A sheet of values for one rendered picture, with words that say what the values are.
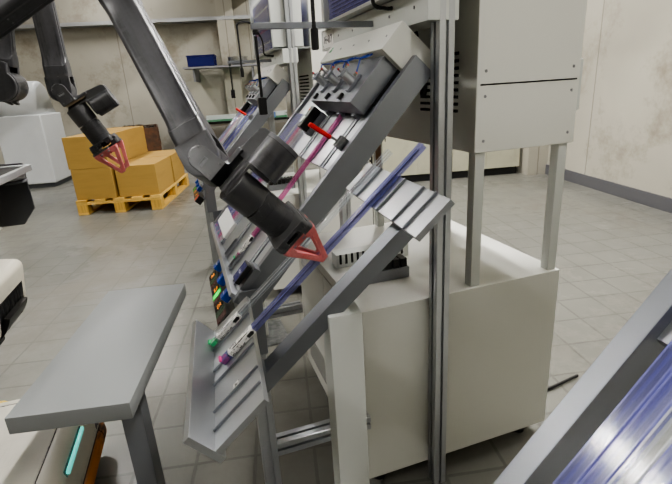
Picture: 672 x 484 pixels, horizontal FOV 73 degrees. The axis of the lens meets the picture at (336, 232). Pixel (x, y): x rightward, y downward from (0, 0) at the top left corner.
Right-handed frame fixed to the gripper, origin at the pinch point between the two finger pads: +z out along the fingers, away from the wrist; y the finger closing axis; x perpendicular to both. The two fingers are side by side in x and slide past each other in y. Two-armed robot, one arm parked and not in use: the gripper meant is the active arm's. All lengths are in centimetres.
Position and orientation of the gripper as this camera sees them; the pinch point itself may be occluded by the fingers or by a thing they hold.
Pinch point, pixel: (320, 254)
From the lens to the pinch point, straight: 77.6
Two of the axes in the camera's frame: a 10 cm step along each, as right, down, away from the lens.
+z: 6.7, 5.8, 4.7
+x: -6.7, 7.4, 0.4
